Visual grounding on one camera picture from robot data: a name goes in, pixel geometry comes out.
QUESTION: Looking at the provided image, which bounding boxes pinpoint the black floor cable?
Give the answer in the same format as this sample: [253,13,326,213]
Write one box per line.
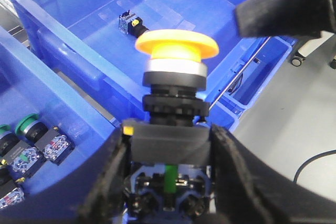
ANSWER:
[293,149,336,184]

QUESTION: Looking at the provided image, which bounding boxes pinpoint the red contact push button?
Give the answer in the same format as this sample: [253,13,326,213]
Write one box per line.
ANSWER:
[1,166,25,210]

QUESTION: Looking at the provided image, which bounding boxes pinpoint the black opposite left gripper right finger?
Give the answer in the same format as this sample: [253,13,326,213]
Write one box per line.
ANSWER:
[235,0,335,38]

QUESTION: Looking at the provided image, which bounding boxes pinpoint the blue plastic crate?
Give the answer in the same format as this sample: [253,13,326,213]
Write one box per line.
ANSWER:
[0,26,119,224]
[0,0,297,130]

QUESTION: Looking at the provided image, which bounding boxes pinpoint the blue plastic crate right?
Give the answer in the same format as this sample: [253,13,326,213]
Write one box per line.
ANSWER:
[0,0,297,130]

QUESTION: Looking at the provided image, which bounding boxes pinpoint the small blue side bin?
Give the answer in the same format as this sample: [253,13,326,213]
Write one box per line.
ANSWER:
[212,37,292,118]

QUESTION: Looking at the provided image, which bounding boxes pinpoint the yellow mushroom push button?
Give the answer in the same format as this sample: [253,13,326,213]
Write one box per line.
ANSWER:
[122,29,219,223]

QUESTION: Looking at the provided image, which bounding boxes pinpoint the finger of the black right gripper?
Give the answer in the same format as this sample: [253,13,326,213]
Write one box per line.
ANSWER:
[210,124,335,223]

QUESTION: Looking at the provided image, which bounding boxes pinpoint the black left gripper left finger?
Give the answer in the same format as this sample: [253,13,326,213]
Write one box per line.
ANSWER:
[78,128,130,223]

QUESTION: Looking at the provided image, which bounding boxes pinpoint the cart caster wheel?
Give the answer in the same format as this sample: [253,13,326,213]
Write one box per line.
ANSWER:
[290,56,305,67]

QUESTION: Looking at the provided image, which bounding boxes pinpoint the push button in crate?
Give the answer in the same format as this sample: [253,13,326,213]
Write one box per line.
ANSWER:
[118,10,149,38]

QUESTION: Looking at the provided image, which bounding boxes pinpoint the blue plastic crate left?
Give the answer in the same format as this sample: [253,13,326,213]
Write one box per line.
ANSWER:
[0,26,119,224]

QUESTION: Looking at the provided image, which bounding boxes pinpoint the green push button switch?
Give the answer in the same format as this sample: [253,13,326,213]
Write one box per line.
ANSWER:
[15,113,75,165]

